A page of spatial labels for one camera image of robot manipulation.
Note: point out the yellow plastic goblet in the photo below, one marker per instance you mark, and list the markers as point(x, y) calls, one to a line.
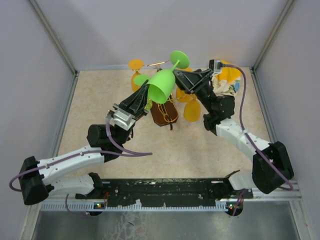
point(135, 65)

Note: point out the green goblet front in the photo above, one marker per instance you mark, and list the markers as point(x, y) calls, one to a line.
point(161, 85)

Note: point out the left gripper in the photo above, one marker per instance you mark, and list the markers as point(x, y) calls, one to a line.
point(135, 103)

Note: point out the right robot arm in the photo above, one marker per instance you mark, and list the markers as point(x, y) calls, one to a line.
point(271, 166)

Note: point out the yellow floral cloth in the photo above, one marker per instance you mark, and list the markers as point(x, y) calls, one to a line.
point(227, 83)

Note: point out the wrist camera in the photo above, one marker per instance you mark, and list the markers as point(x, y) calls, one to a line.
point(122, 119)
point(216, 66)

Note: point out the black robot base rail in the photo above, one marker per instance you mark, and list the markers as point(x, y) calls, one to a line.
point(159, 192)

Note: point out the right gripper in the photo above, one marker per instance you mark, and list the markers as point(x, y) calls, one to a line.
point(187, 80)

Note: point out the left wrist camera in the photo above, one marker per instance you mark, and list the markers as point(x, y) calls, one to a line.
point(122, 119)

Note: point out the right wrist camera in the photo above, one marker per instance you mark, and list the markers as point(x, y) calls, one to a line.
point(216, 66)

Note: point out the gold wire wine glass rack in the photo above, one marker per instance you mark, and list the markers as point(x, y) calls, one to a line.
point(165, 114)

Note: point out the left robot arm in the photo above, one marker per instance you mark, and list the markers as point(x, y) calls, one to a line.
point(38, 179)

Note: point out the green goblet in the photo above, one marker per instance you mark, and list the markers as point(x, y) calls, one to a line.
point(161, 85)
point(139, 80)

